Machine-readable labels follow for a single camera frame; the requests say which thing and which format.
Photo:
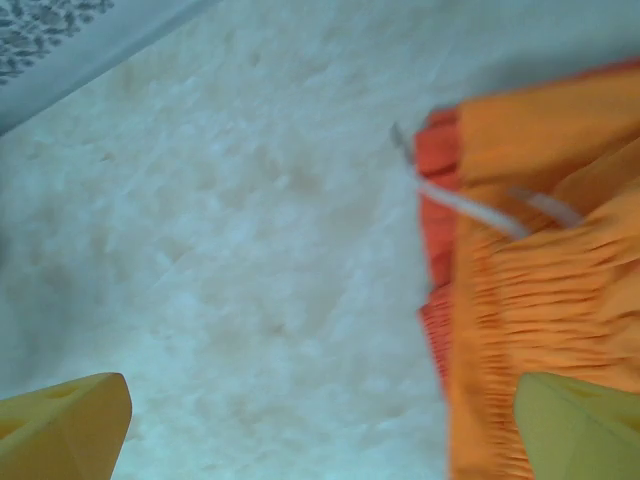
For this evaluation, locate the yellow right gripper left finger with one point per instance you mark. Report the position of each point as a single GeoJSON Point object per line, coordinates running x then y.
{"type": "Point", "coordinates": [55, 430]}

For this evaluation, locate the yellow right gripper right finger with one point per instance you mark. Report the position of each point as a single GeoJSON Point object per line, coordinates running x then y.
{"type": "Point", "coordinates": [580, 430]}

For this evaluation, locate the yellow-orange shorts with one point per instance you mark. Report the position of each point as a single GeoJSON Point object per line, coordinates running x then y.
{"type": "Point", "coordinates": [550, 300]}

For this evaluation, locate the red-orange shorts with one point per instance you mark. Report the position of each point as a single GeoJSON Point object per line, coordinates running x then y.
{"type": "Point", "coordinates": [437, 150]}

